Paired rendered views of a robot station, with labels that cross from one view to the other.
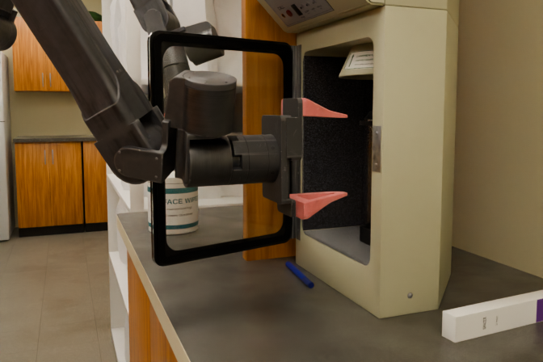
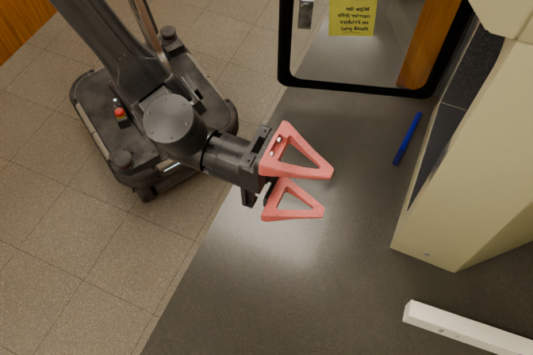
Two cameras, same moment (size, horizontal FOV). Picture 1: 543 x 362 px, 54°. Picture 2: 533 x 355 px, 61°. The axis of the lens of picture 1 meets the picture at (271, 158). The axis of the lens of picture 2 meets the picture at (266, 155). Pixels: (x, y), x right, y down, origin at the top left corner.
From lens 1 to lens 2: 0.65 m
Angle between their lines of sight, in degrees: 63
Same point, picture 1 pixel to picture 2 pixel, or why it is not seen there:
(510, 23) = not seen: outside the picture
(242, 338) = not seen: hidden behind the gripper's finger
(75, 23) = (70, 20)
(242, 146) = (210, 162)
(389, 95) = (469, 135)
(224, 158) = (193, 163)
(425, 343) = (380, 303)
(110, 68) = (111, 56)
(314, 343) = (311, 239)
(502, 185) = not seen: outside the picture
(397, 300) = (412, 250)
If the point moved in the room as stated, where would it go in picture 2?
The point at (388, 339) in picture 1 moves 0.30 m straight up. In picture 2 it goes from (361, 276) to (409, 190)
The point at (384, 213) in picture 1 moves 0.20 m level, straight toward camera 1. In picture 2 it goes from (419, 206) to (304, 283)
